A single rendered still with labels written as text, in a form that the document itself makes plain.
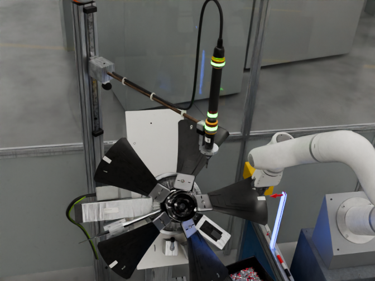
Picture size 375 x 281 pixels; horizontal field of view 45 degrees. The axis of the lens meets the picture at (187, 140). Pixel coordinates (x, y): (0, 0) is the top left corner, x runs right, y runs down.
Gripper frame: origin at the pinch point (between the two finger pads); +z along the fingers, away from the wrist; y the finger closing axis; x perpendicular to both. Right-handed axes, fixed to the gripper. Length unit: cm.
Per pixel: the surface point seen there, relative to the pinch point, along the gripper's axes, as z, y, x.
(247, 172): 29.7, -9.1, -28.0
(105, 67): -15, 56, -57
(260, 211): 7.0, 0.2, 5.6
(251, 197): 6.7, 1.9, -1.0
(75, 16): -29, 67, -73
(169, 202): 1.4, 36.7, 0.8
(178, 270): 139, 13, -27
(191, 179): 0.6, 26.9, -8.0
